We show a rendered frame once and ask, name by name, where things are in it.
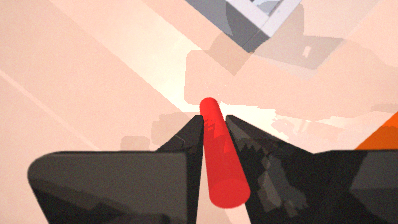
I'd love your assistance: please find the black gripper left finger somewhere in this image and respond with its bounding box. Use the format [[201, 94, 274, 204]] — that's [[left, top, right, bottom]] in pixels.
[[27, 115, 204, 224]]

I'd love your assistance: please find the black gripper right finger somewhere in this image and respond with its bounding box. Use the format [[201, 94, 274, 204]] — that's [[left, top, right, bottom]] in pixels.
[[225, 115, 398, 224]]

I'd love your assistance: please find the red peg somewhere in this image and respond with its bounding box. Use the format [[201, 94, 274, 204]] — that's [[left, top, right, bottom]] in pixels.
[[200, 97, 250, 209]]

